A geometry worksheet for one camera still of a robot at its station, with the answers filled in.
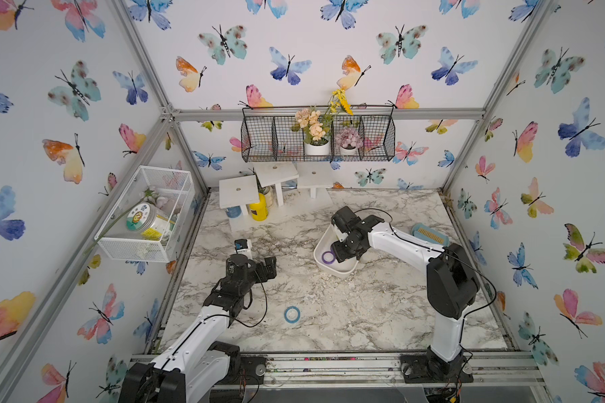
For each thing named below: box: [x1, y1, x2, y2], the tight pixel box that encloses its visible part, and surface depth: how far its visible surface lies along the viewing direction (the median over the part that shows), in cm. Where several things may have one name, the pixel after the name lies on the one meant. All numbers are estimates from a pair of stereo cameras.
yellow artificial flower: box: [330, 88, 354, 116], surface depth 84 cm
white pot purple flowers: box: [335, 125, 364, 157], surface depth 90 cm
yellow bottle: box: [248, 193, 269, 222], surface depth 105 cm
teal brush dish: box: [410, 222, 450, 247], surface depth 106 cm
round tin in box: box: [126, 202, 176, 234], surface depth 65 cm
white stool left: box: [218, 174, 260, 215], surface depth 101 cm
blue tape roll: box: [284, 305, 301, 324], surface depth 86 cm
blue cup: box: [226, 205, 242, 219], surface depth 109 cm
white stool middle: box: [253, 161, 300, 207], surface depth 98 cm
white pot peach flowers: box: [290, 104, 334, 157], surface depth 86 cm
